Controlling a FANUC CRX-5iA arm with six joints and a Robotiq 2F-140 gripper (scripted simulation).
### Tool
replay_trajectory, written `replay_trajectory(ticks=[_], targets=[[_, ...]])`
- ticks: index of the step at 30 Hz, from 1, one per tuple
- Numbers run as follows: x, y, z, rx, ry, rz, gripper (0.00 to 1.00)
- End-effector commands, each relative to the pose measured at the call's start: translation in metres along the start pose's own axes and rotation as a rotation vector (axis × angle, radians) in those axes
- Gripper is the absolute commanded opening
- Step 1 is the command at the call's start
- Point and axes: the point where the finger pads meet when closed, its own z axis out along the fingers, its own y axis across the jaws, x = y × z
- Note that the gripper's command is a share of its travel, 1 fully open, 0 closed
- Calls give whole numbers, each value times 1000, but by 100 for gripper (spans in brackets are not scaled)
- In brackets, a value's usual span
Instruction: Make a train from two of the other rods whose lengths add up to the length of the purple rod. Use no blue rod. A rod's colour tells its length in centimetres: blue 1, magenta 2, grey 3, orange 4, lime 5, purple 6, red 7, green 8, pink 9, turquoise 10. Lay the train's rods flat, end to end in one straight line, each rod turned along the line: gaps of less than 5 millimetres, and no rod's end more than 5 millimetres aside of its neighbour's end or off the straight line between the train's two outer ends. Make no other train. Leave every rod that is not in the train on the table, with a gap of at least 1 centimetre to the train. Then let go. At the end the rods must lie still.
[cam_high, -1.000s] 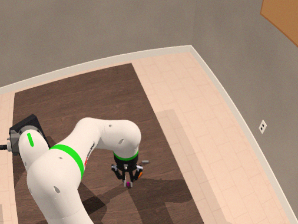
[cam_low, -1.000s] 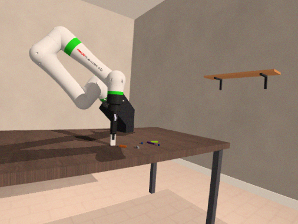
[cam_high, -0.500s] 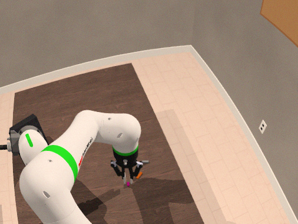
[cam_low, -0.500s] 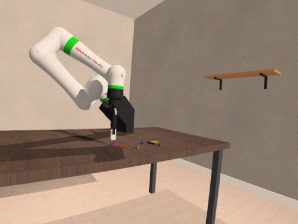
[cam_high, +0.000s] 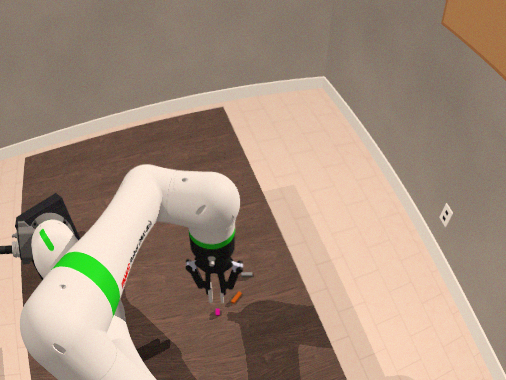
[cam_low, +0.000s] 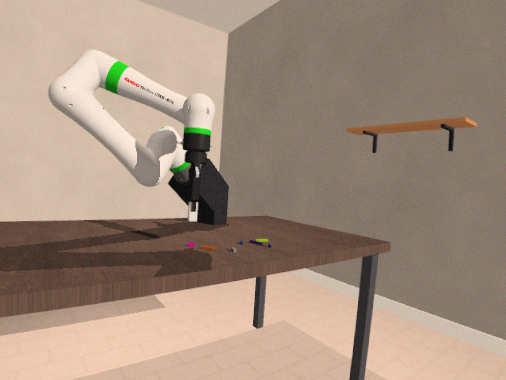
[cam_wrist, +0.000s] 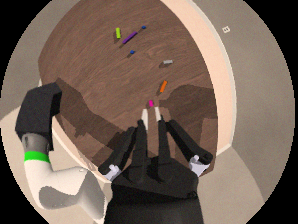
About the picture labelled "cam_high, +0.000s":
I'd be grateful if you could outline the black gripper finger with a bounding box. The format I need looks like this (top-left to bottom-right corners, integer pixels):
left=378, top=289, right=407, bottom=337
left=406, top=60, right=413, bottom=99
left=186, top=259, right=212, bottom=303
left=217, top=261, right=243, bottom=303

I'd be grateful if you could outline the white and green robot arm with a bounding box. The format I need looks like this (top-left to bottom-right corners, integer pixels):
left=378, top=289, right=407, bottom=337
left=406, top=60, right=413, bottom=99
left=0, top=165, right=240, bottom=380

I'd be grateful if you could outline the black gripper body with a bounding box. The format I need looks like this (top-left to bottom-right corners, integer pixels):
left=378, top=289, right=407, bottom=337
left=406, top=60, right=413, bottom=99
left=195, top=257, right=233, bottom=274

